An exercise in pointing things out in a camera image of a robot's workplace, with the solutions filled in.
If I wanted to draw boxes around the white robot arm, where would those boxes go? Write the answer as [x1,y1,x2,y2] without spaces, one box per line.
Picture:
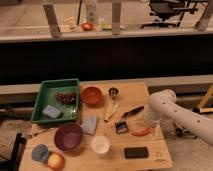
[144,89,213,146]

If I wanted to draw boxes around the red bowl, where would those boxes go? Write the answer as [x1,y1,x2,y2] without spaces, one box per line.
[80,87,102,106]

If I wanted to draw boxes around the purple bowl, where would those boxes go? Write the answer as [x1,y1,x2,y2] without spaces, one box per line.
[54,123,83,151]

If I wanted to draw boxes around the black rectangular block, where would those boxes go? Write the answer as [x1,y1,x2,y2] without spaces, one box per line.
[124,147,149,159]

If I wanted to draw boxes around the small metal cup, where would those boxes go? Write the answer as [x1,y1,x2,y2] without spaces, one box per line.
[108,87,119,100]

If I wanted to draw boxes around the white cup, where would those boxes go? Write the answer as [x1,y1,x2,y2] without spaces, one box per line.
[91,136,110,155]

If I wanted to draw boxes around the grey folded cloth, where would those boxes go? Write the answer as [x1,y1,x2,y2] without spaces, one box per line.
[81,115,98,135]

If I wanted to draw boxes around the dark grape bunch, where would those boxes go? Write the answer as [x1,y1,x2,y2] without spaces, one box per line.
[55,93,76,105]

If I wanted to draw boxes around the blue sponge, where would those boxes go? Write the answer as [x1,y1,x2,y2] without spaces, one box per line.
[42,105,62,119]

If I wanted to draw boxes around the red yellow apple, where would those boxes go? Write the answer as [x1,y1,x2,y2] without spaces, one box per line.
[47,153,65,171]

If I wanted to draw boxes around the green plastic tray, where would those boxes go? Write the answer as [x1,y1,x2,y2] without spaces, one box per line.
[31,79,79,125]

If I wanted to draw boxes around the blue round lid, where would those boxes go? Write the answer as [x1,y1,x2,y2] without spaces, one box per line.
[31,144,49,162]

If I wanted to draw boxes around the black office chair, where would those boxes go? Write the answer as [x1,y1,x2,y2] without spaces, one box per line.
[141,0,208,29]

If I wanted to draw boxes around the red object on shelf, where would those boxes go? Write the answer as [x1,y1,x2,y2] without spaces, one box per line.
[81,22,94,31]

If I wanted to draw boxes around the black chair at left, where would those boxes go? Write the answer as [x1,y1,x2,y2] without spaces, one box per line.
[0,133,26,171]

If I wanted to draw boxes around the black handled knife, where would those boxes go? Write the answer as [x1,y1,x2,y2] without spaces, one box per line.
[121,106,144,119]

